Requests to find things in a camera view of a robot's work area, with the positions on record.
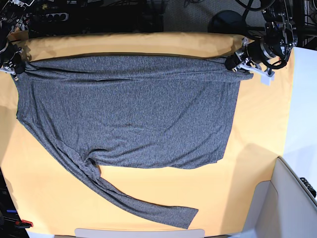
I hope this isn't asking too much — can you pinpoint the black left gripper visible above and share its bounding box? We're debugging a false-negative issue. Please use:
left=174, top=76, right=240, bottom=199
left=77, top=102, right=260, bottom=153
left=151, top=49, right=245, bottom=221
left=224, top=40, right=272, bottom=72

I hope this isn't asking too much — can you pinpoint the white tray edge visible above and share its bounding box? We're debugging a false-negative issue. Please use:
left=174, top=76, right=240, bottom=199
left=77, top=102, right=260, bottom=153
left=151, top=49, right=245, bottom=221
left=75, top=228, right=205, bottom=238

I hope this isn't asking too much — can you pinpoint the black remote control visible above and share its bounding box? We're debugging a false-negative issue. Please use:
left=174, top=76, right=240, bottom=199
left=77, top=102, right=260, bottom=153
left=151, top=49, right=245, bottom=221
left=300, top=177, right=317, bottom=198

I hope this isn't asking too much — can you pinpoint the black round stand base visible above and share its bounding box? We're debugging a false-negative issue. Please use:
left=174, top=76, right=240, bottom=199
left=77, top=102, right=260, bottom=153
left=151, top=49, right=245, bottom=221
left=208, top=10, right=247, bottom=35

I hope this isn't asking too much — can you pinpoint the grey long-sleeve T-shirt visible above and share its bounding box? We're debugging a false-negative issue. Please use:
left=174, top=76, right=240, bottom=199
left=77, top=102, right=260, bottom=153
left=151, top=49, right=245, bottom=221
left=15, top=56, right=253, bottom=229

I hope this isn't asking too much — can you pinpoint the red black clamp left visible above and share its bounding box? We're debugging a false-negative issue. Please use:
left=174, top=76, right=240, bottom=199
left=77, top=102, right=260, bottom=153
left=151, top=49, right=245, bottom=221
left=14, top=220, right=33, bottom=229

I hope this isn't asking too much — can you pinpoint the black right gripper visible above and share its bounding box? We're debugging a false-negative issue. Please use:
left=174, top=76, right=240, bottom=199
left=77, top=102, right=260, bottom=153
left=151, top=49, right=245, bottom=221
left=0, top=42, right=26, bottom=81

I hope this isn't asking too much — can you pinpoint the white storage bin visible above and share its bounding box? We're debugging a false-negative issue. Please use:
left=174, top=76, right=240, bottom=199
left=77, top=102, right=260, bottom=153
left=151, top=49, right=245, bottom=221
left=240, top=157, right=317, bottom=238

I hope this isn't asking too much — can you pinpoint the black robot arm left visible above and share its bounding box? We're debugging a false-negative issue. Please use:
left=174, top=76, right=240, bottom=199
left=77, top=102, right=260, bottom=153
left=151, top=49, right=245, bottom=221
left=224, top=0, right=297, bottom=78

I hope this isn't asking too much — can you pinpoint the black power strip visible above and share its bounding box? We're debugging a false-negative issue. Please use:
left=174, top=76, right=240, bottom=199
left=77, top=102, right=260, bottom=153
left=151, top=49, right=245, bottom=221
left=41, top=12, right=69, bottom=22

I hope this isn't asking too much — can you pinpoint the yellow table cloth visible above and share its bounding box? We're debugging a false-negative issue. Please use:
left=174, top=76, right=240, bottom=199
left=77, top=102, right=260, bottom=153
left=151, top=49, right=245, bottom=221
left=0, top=32, right=295, bottom=236

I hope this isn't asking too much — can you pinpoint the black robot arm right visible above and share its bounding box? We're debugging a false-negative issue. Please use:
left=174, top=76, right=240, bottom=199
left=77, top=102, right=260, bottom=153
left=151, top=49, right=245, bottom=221
left=0, top=0, right=33, bottom=81

